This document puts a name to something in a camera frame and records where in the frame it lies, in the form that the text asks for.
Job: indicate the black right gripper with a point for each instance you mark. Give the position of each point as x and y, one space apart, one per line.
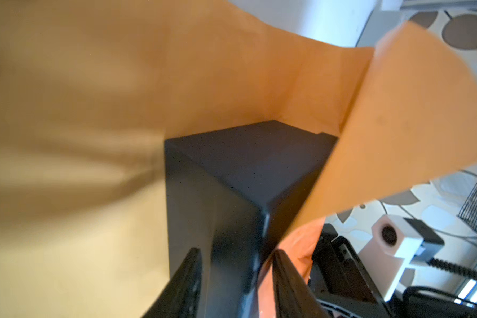
343 287

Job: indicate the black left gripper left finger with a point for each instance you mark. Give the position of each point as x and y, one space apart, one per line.
181 295

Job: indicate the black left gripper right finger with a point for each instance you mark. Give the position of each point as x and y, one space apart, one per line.
292 296

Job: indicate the dark navy gift box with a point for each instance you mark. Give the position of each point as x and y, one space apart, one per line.
233 193

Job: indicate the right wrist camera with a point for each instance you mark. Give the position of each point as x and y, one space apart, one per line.
397 243

